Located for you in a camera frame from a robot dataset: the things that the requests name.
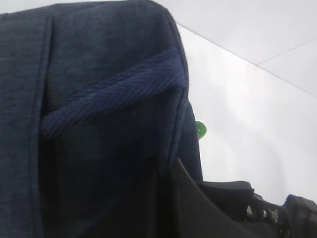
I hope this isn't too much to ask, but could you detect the dark blue lunch bag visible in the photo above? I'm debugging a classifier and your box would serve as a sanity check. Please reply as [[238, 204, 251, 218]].
[[0, 0, 202, 238]]

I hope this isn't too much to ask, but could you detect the green cucumber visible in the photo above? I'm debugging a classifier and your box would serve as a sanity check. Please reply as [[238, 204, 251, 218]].
[[195, 121, 207, 140]]

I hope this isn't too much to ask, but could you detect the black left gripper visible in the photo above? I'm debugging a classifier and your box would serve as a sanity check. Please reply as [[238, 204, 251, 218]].
[[171, 161, 317, 238]]

